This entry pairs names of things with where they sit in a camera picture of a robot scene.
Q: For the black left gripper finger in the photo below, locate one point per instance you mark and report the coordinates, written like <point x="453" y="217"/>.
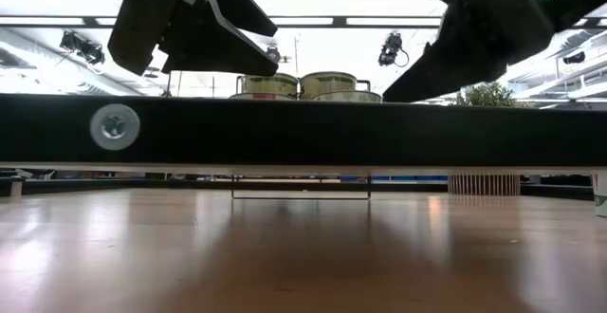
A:
<point x="246" y="5"/>
<point x="208" y="47"/>

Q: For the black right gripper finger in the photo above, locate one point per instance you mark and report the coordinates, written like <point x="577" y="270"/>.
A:
<point x="446" y="66"/>

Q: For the green dotted can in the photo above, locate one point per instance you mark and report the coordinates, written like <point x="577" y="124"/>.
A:
<point x="268" y="87"/>

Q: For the yellow-green labelled can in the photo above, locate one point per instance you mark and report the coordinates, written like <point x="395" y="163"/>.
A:
<point x="346" y="97"/>

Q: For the yellow can green band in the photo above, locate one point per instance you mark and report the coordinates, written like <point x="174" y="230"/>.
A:
<point x="327" y="85"/>

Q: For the green plant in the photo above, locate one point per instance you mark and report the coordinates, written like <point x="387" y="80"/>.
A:
<point x="486" y="96"/>

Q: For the black disc ceiling fixture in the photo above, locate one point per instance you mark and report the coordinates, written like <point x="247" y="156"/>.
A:
<point x="151" y="71"/>

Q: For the silver screw with washer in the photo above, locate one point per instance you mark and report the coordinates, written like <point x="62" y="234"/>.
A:
<point x="115" y="127"/>

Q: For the slatted wooden planter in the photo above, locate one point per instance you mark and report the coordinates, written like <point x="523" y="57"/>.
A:
<point x="483" y="185"/>

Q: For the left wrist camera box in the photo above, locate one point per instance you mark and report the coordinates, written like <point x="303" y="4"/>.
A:
<point x="137" y="33"/>

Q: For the round black overhead camera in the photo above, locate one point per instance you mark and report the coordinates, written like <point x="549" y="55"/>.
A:
<point x="275" y="57"/>

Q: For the black camera on mount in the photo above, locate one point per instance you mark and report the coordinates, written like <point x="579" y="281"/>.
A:
<point x="90" y="53"/>

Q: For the black overhead frame rail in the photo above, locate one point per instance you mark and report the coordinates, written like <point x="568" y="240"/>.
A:
<point x="339" y="21"/>

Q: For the black frame beam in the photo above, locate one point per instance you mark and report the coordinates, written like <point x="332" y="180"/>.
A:
<point x="303" y="128"/>

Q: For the black table edge rail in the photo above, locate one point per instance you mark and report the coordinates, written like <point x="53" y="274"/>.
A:
<point x="284" y="185"/>

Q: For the small white post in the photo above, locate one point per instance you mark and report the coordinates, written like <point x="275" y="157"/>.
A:
<point x="16" y="189"/>

